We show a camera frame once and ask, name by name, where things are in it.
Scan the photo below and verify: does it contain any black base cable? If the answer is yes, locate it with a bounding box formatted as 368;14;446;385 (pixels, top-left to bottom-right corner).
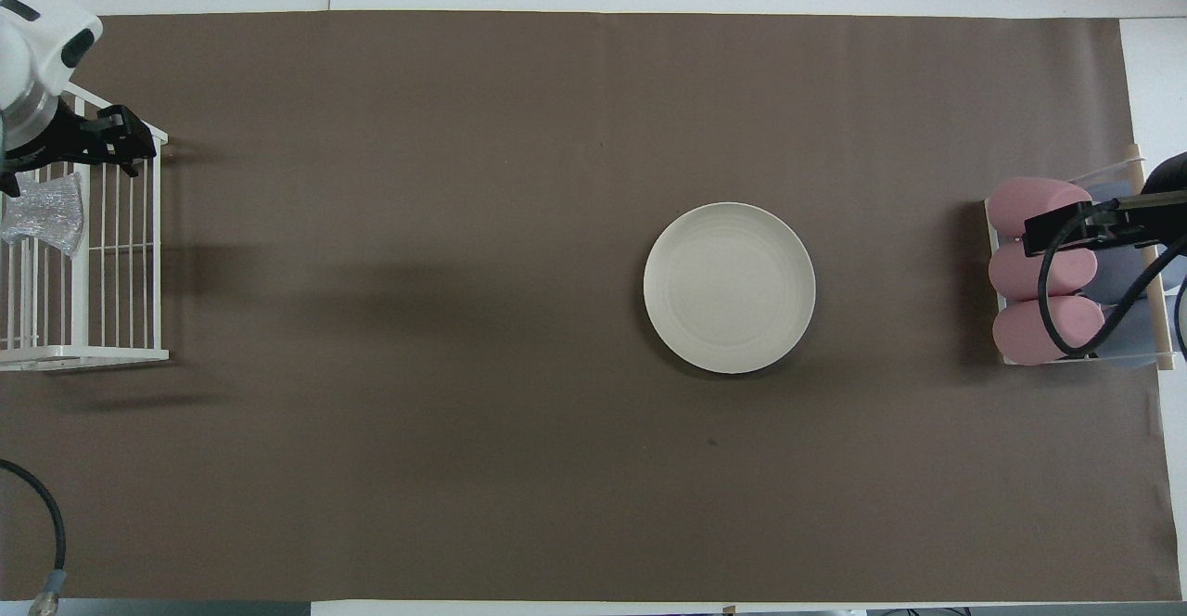
0;458;68;616

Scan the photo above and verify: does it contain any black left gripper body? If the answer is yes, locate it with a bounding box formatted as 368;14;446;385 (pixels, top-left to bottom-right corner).
0;101;103;198

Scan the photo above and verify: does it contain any clear plastic bubble wrap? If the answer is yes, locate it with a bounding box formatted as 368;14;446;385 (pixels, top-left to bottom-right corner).
0;171;87;257

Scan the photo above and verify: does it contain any cream round plate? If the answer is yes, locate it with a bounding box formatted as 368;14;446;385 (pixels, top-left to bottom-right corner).
644;202;817;375

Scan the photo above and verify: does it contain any pink plastic cup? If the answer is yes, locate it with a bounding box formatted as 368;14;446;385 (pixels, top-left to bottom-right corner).
989;237;1099;302
986;177;1095;238
992;296;1106;366

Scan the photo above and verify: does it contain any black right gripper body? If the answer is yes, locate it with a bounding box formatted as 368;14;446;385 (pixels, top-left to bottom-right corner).
1104;152;1187;244

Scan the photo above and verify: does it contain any white wire dish rack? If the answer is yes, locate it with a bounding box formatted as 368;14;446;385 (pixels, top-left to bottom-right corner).
0;79;170;372

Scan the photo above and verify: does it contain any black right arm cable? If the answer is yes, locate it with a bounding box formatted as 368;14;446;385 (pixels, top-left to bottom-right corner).
1039;191;1187;359

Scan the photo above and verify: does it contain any clear cup rack wooden rod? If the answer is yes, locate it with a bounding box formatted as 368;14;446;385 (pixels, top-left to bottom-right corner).
983;143;1177;372

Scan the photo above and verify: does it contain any brown table mat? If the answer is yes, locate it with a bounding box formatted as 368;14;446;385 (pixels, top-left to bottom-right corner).
0;11;1171;603

